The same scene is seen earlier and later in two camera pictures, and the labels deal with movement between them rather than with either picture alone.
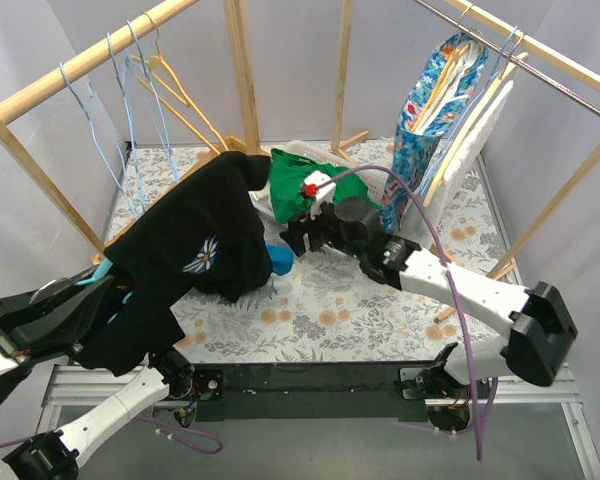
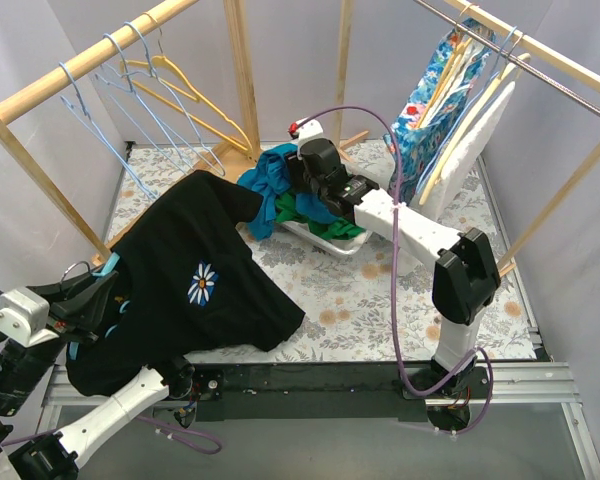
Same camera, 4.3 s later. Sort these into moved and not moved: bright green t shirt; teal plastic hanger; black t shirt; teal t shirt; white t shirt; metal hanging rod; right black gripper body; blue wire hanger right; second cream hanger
Moved: right black gripper body; teal t shirt; black t shirt; teal plastic hanger; bright green t shirt; white t shirt
Not moved: second cream hanger; blue wire hanger right; metal hanging rod
